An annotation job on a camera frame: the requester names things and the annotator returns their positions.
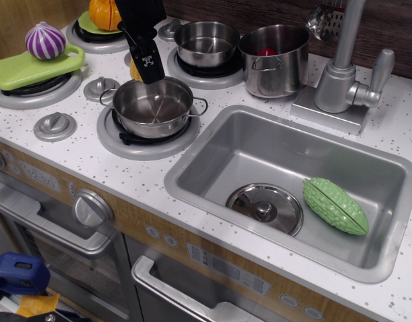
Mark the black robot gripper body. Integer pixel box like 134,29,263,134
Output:
115,0,166,47

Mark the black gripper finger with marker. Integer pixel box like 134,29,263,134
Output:
130,40,165,84

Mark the yellow toy corn cob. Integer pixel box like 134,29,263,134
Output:
130,59,143,82

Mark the grey stove knob centre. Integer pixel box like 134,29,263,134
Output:
124,52,132,67

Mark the grey stove knob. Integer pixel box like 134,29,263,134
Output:
158,19,182,42
34,112,77,142
124,52,132,67
83,76,120,103

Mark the grey stove knob back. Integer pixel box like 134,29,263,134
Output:
158,19,182,42

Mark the back left stove burner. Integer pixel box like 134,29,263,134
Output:
66,18,128,54

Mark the stove burner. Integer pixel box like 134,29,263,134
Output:
166,46,246,91
97,107,200,161
0,69,83,110
66,18,128,54

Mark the back right stove burner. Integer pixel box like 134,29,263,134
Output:
166,46,246,91

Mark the grey stove knob middle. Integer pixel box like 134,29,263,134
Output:
83,76,120,103

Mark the front right stove burner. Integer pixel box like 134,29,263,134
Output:
97,107,200,161

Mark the front left stove burner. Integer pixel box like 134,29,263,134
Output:
0,69,83,110

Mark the grey stove knob front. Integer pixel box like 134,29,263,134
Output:
34,112,77,142

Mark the orange toy pumpkin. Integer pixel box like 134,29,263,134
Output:
89,0,122,32

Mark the green toy plate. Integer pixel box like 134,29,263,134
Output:
78,11,120,35

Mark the small steel saucepan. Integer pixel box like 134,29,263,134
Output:
174,21,240,68

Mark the purple striped toy onion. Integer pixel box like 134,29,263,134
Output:
25,21,66,60

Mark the grey toy sink basin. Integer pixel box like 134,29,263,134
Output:
164,105,412,283

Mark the red toy item in pot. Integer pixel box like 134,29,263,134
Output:
257,47,277,56

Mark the green plastic cutting board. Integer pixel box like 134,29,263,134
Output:
0,44,85,91

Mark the tall steel stock pot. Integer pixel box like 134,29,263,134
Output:
239,25,310,99

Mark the silver oven dial knob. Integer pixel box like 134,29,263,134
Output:
72,189,114,228

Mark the hanging metal grater utensil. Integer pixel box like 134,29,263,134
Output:
305,1,345,41

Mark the steel pot lid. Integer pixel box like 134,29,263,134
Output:
225,183,303,236

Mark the silver toy faucet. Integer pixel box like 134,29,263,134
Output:
291,1,395,136

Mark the green toy bitter gourd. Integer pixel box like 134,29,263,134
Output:
303,177,369,235

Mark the blue clamp tool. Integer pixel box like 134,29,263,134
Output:
0,252,50,299

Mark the steel pan with two handles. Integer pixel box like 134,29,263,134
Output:
99,76,209,139

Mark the silver oven door handle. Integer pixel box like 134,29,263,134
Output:
0,182,113,259

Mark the silver dishwasher door handle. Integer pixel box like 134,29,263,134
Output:
132,256,260,321

